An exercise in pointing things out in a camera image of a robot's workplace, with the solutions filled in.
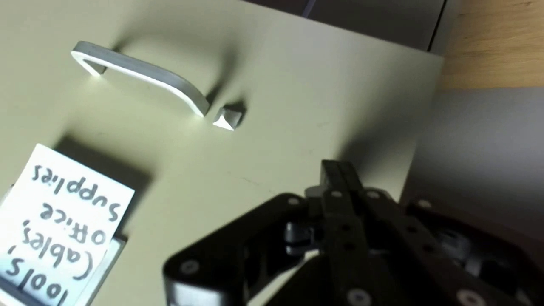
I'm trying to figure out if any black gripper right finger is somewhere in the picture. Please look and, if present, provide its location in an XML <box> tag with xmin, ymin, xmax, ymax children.
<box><xmin>339</xmin><ymin>164</ymin><xmax>544</xmax><ymax>306</ymax></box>

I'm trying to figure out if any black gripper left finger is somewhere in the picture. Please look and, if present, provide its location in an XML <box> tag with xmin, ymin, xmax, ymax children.
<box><xmin>164</xmin><ymin>160</ymin><xmax>378</xmax><ymax>306</ymax></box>

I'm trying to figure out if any beige top drawer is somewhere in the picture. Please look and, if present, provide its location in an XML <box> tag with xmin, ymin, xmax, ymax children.
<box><xmin>0</xmin><ymin>0</ymin><xmax>442</xmax><ymax>306</ymax></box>

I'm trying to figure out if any beige drawer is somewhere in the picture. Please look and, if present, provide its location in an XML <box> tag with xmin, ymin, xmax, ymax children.
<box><xmin>247</xmin><ymin>0</ymin><xmax>461</xmax><ymax>55</ymax></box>
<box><xmin>0</xmin><ymin>0</ymin><xmax>442</xmax><ymax>306</ymax></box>

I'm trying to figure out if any beige lower drawer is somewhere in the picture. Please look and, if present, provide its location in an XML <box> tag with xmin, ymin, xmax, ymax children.
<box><xmin>247</xmin><ymin>0</ymin><xmax>461</xmax><ymax>55</ymax></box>

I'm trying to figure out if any small grey filing cabinet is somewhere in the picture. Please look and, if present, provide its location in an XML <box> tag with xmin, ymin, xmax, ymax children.
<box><xmin>403</xmin><ymin>89</ymin><xmax>544</xmax><ymax>240</ymax></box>

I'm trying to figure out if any wood top counter cabinet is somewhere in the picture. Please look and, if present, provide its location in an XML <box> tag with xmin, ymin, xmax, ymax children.
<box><xmin>439</xmin><ymin>0</ymin><xmax>544</xmax><ymax>91</ymax></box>

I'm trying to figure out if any white handwritten paper label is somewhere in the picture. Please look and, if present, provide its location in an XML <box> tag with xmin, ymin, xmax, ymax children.
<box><xmin>0</xmin><ymin>145</ymin><xmax>135</xmax><ymax>306</ymax></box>

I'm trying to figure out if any silver drawer handle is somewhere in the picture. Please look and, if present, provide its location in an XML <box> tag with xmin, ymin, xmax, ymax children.
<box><xmin>70</xmin><ymin>40</ymin><xmax>247</xmax><ymax>133</ymax></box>

